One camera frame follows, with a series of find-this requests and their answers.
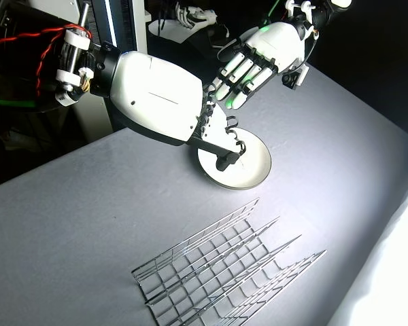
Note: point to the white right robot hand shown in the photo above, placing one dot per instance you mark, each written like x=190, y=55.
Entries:
x=149, y=91

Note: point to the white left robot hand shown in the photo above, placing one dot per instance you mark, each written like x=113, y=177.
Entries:
x=275, y=44

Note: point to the white display base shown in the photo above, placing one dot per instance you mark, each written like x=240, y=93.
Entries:
x=170, y=32

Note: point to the white robot torso column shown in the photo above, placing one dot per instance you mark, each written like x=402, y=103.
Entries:
x=139, y=27

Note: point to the spare white skeletal hand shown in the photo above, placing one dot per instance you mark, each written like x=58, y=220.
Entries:
x=194, y=13

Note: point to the white cloth sheet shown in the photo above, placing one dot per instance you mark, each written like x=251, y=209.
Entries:
x=387, y=271

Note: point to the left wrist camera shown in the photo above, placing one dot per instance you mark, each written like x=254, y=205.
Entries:
x=290, y=79

